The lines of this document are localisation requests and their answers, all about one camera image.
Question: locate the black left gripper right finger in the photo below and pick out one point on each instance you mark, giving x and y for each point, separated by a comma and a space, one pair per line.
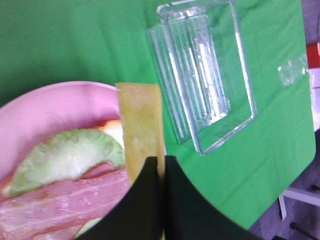
189, 216

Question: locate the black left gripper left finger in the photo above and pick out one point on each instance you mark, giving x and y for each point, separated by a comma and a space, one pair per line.
127, 210

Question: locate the bacon strip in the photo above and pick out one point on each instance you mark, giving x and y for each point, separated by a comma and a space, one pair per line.
98, 170
61, 205

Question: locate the green lettuce leaf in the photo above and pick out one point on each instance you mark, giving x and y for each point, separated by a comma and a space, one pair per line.
67, 157

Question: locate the yellow cheese slice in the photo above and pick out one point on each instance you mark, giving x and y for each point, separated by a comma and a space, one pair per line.
141, 110

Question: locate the pink round plate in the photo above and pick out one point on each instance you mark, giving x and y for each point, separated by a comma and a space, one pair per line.
57, 133

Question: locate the right clear plastic tray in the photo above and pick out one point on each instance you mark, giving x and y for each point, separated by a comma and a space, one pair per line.
202, 70

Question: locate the clear tape patch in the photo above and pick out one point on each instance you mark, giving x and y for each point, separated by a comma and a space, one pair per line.
293, 70

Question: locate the green tablecloth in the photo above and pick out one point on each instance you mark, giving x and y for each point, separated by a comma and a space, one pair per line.
48, 41

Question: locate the red box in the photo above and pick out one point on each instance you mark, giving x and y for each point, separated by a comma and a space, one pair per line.
313, 55

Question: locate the white furniture frame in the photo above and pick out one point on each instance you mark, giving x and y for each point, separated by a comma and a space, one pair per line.
310, 195

